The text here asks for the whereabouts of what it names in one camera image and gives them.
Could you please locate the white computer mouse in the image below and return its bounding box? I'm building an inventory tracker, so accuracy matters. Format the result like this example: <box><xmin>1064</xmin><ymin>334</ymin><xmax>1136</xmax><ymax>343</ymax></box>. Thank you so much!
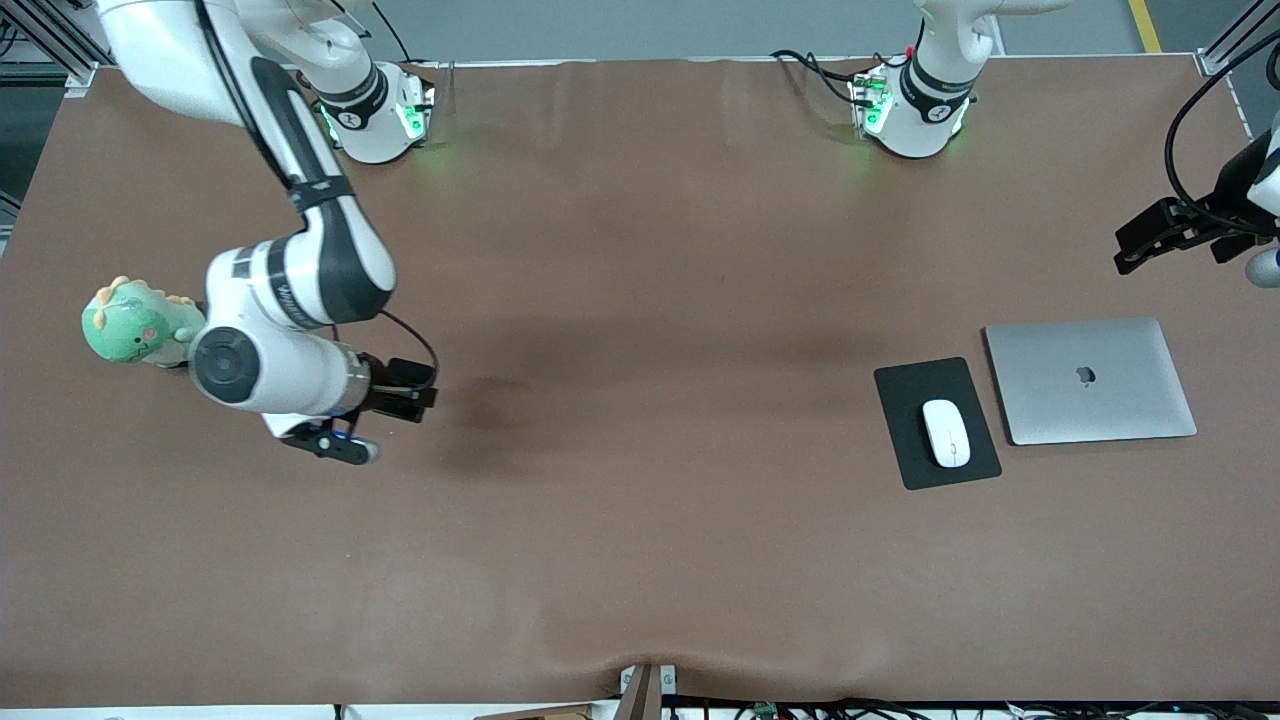
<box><xmin>921</xmin><ymin>399</ymin><xmax>972</xmax><ymax>469</ymax></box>

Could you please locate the black mouse pad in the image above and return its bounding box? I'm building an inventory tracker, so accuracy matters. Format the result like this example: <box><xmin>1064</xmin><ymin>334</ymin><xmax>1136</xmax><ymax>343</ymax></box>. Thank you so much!
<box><xmin>874</xmin><ymin>358</ymin><xmax>1003</xmax><ymax>491</ymax></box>

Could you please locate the silver closed laptop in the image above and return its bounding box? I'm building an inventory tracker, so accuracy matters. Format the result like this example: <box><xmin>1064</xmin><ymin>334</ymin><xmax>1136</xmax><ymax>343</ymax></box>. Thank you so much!
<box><xmin>984</xmin><ymin>318</ymin><xmax>1198</xmax><ymax>447</ymax></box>

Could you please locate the brown table cover mat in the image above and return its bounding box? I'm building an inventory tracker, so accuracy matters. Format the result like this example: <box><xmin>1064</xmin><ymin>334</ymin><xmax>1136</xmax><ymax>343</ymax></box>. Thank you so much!
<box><xmin>0</xmin><ymin>55</ymin><xmax>1280</xmax><ymax>706</ymax></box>

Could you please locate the green dinosaur plush toy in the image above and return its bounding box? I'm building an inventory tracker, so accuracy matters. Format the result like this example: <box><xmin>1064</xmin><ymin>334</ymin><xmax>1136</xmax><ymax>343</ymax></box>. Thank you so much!
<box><xmin>82</xmin><ymin>276</ymin><xmax>208</xmax><ymax>369</ymax></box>

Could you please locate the brown cardboard piece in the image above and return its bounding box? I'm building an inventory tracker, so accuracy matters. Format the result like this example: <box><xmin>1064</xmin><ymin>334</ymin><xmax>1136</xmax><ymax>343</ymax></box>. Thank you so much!
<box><xmin>475</xmin><ymin>705</ymin><xmax>621</xmax><ymax>720</ymax></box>

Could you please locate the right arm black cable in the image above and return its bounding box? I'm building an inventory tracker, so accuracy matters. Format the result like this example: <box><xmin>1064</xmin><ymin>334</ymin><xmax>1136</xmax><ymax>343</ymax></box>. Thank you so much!
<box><xmin>378</xmin><ymin>310</ymin><xmax>441</xmax><ymax>391</ymax></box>

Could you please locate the aluminium frame strut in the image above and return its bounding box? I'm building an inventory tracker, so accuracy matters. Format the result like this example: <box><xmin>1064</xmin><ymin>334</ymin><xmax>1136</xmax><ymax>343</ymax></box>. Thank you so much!
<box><xmin>1200</xmin><ymin>0</ymin><xmax>1280</xmax><ymax>76</ymax></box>
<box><xmin>0</xmin><ymin>0</ymin><xmax>101</xmax><ymax>91</ymax></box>

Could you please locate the metal table clamp bracket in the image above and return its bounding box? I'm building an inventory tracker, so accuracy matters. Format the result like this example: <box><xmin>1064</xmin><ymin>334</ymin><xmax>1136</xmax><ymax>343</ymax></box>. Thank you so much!
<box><xmin>618</xmin><ymin>662</ymin><xmax>679</xmax><ymax>701</ymax></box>

